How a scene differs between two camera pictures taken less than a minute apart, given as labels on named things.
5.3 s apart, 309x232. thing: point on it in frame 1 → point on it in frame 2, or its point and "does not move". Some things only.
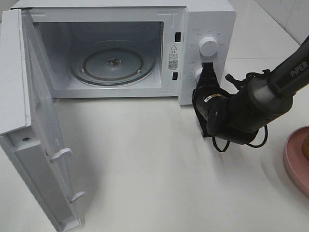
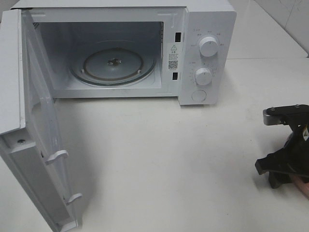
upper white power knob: [208, 46] does not move
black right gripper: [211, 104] → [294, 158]
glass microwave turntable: [112, 63] does not move
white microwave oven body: [135, 51] does not move
